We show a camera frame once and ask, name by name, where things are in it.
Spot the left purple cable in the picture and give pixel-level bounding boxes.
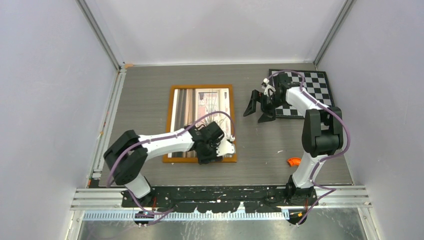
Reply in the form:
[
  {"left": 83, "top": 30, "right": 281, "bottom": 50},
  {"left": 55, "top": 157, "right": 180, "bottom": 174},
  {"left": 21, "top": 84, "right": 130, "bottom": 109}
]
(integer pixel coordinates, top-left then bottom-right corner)
[{"left": 105, "top": 110, "right": 236, "bottom": 227}]

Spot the wooden picture frame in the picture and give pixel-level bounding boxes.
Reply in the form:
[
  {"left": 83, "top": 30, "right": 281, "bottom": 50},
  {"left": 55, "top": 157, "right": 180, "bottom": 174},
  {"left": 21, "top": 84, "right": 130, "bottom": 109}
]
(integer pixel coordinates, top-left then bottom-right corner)
[{"left": 162, "top": 84, "right": 238, "bottom": 164}]

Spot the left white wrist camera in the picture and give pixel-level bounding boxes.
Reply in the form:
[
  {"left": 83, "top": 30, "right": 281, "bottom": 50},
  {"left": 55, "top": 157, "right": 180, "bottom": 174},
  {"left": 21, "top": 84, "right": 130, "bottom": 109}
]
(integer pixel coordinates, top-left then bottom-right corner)
[{"left": 216, "top": 135, "right": 236, "bottom": 158}]

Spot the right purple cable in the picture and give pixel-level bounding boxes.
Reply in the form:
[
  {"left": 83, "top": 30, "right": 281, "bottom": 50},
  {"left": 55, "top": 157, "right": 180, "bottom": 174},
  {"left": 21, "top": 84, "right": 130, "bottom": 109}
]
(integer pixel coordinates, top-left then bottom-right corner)
[{"left": 266, "top": 69, "right": 352, "bottom": 227}]

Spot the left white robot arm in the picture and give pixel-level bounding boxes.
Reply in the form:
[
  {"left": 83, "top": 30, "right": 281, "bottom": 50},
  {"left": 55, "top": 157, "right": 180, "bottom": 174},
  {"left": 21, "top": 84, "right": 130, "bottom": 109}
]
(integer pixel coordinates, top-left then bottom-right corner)
[{"left": 103, "top": 121, "right": 236, "bottom": 207}]

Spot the purple cable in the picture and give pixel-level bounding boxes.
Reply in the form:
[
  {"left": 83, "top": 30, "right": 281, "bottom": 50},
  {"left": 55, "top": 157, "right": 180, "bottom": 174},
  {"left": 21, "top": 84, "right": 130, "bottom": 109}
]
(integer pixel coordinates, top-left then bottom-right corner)
[
  {"left": 266, "top": 69, "right": 352, "bottom": 227},
  {"left": 105, "top": 110, "right": 236, "bottom": 227}
]

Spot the orange curved plastic piece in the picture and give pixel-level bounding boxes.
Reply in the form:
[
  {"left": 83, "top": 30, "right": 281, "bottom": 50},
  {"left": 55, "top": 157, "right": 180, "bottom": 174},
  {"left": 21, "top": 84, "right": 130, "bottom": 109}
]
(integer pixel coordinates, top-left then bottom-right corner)
[{"left": 287, "top": 157, "right": 302, "bottom": 167}]

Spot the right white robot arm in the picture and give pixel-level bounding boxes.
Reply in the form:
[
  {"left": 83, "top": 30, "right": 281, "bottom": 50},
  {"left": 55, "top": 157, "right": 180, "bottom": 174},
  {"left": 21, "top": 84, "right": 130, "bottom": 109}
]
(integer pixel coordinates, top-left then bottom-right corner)
[{"left": 243, "top": 70, "right": 344, "bottom": 205}]

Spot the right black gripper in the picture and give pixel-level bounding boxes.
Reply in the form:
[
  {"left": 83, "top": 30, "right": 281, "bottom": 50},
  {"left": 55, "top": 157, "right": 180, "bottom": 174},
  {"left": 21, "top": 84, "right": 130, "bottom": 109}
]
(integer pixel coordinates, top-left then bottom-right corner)
[{"left": 243, "top": 89, "right": 286, "bottom": 124}]

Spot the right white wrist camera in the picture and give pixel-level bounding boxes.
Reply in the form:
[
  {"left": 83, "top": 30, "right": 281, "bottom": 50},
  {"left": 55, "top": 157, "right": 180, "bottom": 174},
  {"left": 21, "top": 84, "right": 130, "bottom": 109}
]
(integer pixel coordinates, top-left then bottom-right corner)
[{"left": 261, "top": 78, "right": 276, "bottom": 97}]

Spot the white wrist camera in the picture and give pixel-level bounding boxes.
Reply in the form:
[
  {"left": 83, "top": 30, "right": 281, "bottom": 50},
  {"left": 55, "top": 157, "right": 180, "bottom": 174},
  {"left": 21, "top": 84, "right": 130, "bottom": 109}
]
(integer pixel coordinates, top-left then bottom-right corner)
[
  {"left": 261, "top": 78, "right": 276, "bottom": 97},
  {"left": 216, "top": 135, "right": 236, "bottom": 158}
]

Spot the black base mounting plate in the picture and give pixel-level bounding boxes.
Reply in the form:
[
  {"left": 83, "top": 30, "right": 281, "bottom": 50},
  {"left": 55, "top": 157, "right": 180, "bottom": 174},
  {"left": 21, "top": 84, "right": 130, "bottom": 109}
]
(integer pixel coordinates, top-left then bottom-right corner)
[{"left": 121, "top": 185, "right": 318, "bottom": 214}]

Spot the black white chessboard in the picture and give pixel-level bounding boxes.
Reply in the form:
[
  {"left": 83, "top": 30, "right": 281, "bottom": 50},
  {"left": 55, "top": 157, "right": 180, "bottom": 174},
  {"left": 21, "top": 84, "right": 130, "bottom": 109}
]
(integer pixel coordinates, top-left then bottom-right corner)
[{"left": 270, "top": 70, "right": 335, "bottom": 119}]

